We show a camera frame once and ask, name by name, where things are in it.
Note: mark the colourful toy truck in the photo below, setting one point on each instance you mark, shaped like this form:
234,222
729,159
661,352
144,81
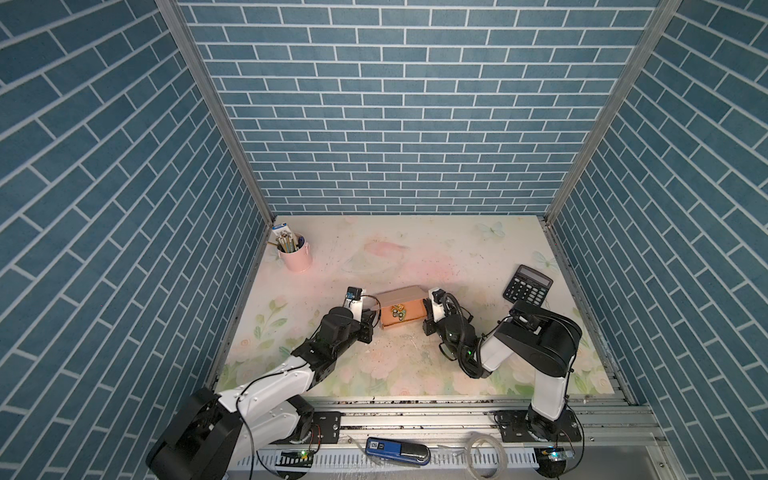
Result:
398,311

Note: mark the pens in cup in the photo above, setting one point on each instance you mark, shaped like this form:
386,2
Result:
286,240

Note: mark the pink paper box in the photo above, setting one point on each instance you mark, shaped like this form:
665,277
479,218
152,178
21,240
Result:
412,297

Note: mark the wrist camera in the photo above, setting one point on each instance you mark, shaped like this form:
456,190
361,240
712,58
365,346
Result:
437,297
354,302

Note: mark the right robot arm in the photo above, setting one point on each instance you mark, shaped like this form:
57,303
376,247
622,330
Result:
544,339

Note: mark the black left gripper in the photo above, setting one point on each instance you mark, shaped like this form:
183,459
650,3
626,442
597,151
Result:
366,326

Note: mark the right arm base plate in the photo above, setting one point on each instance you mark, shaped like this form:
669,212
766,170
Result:
529,426

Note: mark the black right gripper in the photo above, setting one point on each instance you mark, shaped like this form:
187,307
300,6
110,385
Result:
429,323

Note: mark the left controller board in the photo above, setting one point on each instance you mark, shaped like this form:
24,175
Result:
293,465

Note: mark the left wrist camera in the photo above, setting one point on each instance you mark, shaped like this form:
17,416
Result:
354,302

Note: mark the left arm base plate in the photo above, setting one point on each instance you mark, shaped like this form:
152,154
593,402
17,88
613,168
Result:
322,428

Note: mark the right controller board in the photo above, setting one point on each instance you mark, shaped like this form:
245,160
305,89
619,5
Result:
552,462

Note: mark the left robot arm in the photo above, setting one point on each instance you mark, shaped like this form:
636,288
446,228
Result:
213,430

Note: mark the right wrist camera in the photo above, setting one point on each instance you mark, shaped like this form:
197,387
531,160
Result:
437,297

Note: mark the black Dexin desk calculator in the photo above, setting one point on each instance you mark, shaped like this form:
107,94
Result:
528,285

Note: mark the blue handheld device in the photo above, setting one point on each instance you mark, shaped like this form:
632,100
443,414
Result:
398,451

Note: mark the pink pen holder cup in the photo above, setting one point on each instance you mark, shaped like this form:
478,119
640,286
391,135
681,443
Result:
299,260

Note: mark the controller board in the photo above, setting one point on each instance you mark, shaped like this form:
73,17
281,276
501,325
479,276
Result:
293,465
552,462

